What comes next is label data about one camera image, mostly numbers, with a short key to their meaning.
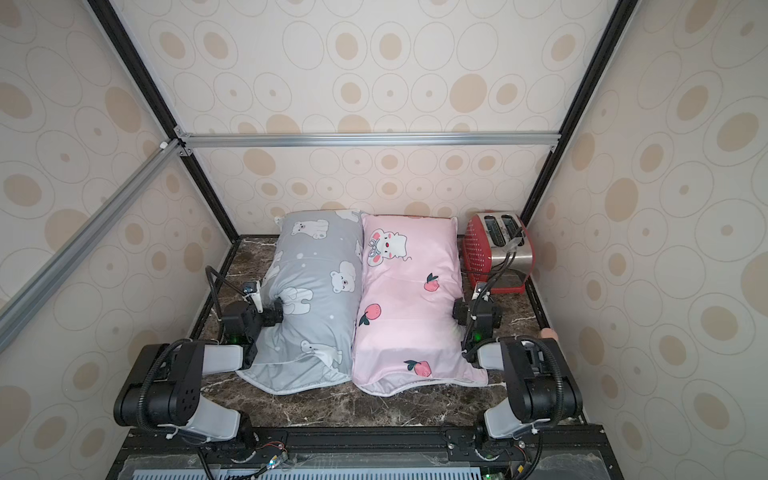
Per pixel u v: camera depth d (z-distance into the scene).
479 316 0.71
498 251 0.92
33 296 0.53
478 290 0.81
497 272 0.93
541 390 0.45
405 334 0.82
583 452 0.73
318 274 0.89
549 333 0.83
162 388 0.44
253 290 0.81
